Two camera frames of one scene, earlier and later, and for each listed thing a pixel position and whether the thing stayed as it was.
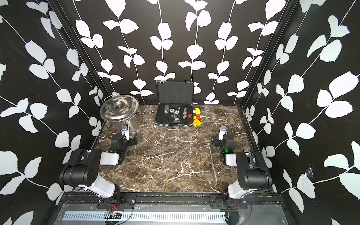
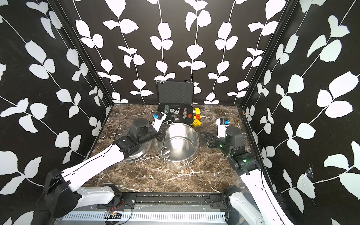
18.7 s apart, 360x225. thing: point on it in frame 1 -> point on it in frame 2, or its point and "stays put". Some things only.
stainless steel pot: (134, 124) -> (182, 140)
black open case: (175, 107) stays put
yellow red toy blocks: (197, 117) stays put
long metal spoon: (215, 175) -> (165, 151)
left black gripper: (132, 142) -> (161, 131)
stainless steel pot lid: (119, 108) -> (142, 151)
